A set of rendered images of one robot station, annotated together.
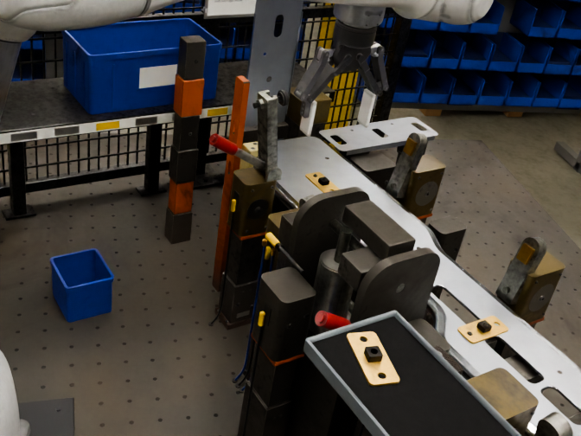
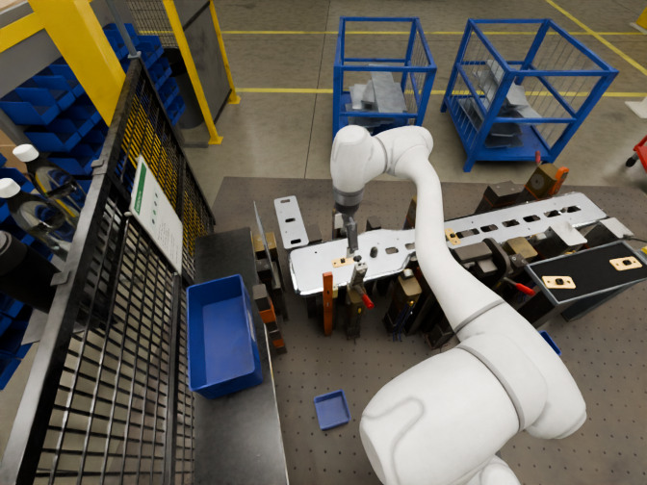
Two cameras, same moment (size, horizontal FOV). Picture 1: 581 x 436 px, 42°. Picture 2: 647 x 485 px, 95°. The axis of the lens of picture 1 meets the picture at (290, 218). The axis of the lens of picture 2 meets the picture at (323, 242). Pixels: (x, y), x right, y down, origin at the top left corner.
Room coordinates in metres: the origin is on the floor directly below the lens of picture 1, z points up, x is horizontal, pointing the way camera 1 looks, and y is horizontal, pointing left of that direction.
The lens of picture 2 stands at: (1.13, 0.56, 1.95)
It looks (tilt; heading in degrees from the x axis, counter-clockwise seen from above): 53 degrees down; 294
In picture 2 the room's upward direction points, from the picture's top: 1 degrees counter-clockwise
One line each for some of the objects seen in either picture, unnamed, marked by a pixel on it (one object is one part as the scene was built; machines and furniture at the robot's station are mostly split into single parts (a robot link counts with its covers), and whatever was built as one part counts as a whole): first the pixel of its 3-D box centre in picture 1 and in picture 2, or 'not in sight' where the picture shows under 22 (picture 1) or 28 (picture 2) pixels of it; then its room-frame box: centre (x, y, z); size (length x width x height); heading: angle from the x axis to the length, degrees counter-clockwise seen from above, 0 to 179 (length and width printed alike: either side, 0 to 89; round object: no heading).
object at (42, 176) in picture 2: not in sight; (61, 189); (1.83, 0.34, 1.53); 0.07 x 0.07 x 0.20
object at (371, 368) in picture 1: (373, 355); (558, 281); (0.66, -0.12, 1.17); 0.08 x 0.04 x 0.01; 21
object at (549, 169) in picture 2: not in sight; (529, 197); (0.60, -0.85, 0.88); 0.14 x 0.09 x 0.36; 127
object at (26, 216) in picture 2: not in sight; (46, 223); (1.77, 0.42, 1.53); 0.07 x 0.07 x 0.20
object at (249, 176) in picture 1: (238, 253); (354, 318); (1.21, 0.09, 0.87); 0.10 x 0.07 x 0.35; 127
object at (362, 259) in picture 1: (337, 349); (451, 292); (0.90, -0.11, 0.95); 0.18 x 0.13 x 0.49; 37
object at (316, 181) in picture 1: (323, 182); (342, 261); (1.32, -0.05, 1.01); 0.08 x 0.04 x 0.01; 38
